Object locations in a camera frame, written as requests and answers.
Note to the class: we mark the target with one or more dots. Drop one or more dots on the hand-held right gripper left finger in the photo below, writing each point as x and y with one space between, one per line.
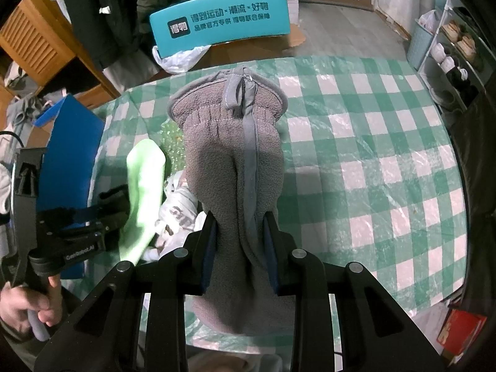
209 252

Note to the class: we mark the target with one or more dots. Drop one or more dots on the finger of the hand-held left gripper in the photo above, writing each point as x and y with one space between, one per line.
112 203
115 236

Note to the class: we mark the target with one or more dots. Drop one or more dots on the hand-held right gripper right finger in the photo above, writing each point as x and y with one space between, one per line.
271 252

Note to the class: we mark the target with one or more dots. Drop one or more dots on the light green sock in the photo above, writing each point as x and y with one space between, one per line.
145 186

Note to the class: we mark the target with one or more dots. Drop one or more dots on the grey fleece glove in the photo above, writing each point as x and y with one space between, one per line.
217 162

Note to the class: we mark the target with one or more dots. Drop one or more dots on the person's left hand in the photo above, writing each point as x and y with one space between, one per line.
23 302

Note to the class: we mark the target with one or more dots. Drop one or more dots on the white printed cloth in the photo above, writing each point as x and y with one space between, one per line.
178 209

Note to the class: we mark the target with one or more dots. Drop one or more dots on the blue cardboard box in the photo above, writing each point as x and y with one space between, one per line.
71 155

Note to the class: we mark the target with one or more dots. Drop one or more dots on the green dotted sock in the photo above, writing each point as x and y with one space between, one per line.
173 147

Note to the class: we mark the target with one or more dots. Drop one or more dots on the grey clothing pile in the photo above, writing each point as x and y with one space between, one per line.
23 108

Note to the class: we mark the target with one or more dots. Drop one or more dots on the wooden cabinet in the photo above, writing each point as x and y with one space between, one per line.
37 42

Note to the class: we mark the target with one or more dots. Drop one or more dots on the black jacket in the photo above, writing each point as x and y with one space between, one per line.
104 11

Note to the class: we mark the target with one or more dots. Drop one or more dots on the red box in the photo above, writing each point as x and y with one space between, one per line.
461 329

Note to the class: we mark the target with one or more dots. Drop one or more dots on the brown cardboard box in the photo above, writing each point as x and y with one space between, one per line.
271 40

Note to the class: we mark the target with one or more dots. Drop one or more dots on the teal printed box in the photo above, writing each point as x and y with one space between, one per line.
221 19

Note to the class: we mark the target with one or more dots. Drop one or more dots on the light blue bin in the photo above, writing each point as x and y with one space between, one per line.
419 46

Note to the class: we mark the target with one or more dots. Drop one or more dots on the white shoes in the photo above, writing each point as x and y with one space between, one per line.
443 56

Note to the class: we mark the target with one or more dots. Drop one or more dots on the small white plastic bag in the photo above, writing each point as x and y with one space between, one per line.
429 21

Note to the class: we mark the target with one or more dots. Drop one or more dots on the beige shoes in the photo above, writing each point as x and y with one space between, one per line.
463 40

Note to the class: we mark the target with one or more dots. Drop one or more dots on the white shoe rack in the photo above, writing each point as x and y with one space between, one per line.
445 15

